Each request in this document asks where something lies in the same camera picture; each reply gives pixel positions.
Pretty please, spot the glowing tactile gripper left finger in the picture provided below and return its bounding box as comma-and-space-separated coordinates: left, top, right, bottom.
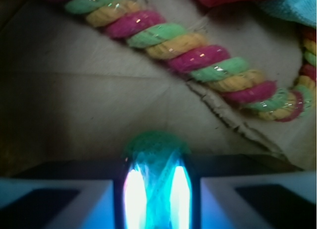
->
0, 160, 146, 229

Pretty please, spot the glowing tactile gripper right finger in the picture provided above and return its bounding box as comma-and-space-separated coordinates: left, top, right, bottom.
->
170, 154, 317, 229

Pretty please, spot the green textured ball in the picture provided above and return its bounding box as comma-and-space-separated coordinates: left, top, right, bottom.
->
123, 131, 191, 229

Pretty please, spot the brown paper bag tray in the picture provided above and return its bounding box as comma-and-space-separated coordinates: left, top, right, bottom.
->
0, 0, 316, 175

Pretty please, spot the teal microfibre cloth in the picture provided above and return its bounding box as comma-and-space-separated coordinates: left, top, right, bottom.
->
257, 0, 317, 29

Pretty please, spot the multicolour twisted rope toy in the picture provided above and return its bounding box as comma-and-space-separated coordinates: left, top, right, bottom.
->
48, 0, 317, 122

